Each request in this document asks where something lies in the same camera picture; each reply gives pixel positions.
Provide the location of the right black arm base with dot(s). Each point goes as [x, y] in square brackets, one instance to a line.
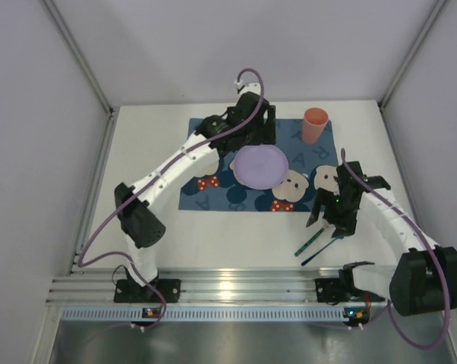
[333, 291]

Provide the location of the left aluminium frame post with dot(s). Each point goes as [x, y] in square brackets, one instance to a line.
[74, 48]

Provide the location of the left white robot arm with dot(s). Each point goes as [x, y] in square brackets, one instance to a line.
[138, 206]

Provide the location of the right aluminium frame post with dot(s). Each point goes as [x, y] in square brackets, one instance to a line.
[438, 7]

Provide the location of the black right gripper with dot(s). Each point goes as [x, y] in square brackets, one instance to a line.
[333, 217]

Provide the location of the orange plastic cup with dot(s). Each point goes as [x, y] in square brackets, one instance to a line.
[314, 122]

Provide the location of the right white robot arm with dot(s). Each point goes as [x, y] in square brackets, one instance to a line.
[424, 278]

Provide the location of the aluminium rail frame front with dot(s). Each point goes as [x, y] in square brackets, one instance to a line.
[198, 287]

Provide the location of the perforated cable duct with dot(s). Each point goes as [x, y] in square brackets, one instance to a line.
[216, 314]

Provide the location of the silver spoon green handle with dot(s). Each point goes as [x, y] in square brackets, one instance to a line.
[310, 241]

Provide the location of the purple plastic plate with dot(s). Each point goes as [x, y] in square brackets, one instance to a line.
[260, 167]

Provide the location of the aluminium frame post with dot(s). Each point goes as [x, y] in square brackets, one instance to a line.
[438, 7]
[74, 48]

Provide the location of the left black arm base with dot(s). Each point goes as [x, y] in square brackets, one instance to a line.
[128, 291]

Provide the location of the blue bear print placemat cloth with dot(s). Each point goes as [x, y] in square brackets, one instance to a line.
[310, 167]

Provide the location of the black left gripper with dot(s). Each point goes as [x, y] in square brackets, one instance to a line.
[262, 123]

